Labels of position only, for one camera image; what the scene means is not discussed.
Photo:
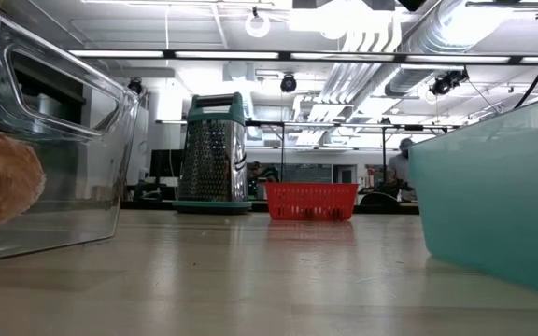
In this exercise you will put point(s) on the black background rig frame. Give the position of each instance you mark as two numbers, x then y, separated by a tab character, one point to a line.
384	154

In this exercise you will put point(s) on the orange ridged pastry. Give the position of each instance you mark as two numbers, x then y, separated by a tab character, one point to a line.
3	182

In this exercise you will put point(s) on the overhead light bar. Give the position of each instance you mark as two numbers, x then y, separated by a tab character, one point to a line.
119	53

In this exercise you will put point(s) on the silver ventilation duct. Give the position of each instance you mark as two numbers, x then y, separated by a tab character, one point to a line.
418	42

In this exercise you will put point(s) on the black ceiling camera cluster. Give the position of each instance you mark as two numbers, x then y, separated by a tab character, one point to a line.
446	81

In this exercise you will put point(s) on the clear plastic container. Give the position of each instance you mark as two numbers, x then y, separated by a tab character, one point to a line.
73	186

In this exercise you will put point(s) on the teal metal box grater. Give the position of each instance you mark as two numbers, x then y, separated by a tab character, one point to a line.
213	158

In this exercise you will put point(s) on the black aluminium table frame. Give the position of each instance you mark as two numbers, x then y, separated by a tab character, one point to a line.
390	208

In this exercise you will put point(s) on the green translucent plastic container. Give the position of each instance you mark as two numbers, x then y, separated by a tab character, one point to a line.
493	196

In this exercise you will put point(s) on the black computer monitor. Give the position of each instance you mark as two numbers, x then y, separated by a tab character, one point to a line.
162	163

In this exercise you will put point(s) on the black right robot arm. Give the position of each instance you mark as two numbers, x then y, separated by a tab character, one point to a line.
411	4

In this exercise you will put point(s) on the person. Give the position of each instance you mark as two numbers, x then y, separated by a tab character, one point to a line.
255	177
399	168

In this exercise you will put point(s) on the red plastic mesh basket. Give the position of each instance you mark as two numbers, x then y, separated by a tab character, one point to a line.
311	196

